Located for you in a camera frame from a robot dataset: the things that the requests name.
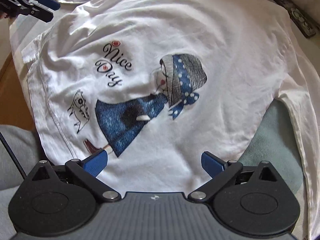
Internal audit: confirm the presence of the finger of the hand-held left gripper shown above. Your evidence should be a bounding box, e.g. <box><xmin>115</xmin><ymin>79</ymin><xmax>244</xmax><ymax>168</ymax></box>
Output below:
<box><xmin>25</xmin><ymin>2</ymin><xmax>54</xmax><ymax>23</ymax></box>
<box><xmin>29</xmin><ymin>0</ymin><xmax>61</xmax><ymax>11</ymax></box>

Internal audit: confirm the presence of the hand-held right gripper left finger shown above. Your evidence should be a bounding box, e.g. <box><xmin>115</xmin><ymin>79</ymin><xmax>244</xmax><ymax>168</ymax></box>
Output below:
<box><xmin>31</xmin><ymin>150</ymin><xmax>122</xmax><ymax>202</ymax></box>

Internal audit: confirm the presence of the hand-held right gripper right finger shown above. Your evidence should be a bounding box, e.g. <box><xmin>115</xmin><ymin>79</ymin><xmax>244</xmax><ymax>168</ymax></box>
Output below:
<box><xmin>188</xmin><ymin>151</ymin><xmax>280</xmax><ymax>202</ymax></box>

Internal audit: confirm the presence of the white printed long-sleeved shirt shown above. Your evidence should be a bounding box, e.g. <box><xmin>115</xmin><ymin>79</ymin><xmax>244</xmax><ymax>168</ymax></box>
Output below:
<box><xmin>10</xmin><ymin>0</ymin><xmax>320</xmax><ymax>240</ymax></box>

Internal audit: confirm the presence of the black remote control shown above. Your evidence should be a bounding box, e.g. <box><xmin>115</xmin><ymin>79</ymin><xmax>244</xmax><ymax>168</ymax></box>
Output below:
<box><xmin>265</xmin><ymin>0</ymin><xmax>320</xmax><ymax>39</ymax></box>

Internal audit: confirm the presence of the black cable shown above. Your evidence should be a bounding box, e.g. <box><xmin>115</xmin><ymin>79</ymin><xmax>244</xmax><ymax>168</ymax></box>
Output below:
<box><xmin>0</xmin><ymin>130</ymin><xmax>27</xmax><ymax>179</ymax></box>

